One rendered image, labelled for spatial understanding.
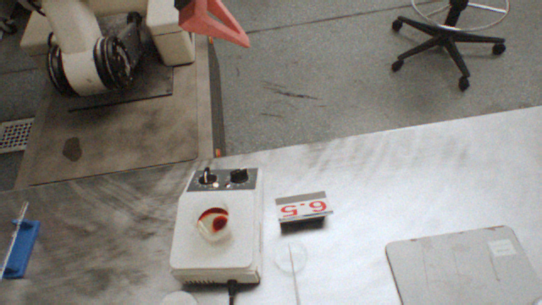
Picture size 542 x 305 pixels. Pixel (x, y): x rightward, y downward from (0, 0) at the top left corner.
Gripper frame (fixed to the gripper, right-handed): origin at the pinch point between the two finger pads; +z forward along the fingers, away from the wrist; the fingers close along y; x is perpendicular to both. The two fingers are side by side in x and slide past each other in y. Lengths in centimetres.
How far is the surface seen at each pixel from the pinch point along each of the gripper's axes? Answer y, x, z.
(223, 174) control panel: 27.3, -4.0, 23.0
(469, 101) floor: -21, -76, 139
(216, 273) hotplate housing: 27.1, 13.8, 20.8
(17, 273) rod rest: 60, 8, 8
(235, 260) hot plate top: 23.1, 13.0, 20.4
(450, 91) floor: -16, -83, 136
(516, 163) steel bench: -15, -1, 52
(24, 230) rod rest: 61, 0, 7
